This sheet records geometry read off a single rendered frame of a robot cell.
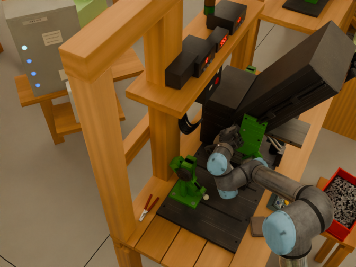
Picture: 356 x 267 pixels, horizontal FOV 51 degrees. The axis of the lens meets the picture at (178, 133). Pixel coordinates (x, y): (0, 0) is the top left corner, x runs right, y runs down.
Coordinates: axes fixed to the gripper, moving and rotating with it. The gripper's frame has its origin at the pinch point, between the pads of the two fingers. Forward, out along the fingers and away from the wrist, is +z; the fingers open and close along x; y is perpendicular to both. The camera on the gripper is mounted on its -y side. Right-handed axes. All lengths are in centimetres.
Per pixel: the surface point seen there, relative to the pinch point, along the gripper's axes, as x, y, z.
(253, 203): -38.8, -10.1, 4.9
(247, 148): -13.1, -0.7, 11.1
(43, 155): 30, -187, 75
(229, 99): 10.6, 0.4, 20.2
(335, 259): -90, 8, 17
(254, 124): -3.2, 9.1, 9.0
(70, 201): -9, -161, 48
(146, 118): 25.2, -28.4, -8.8
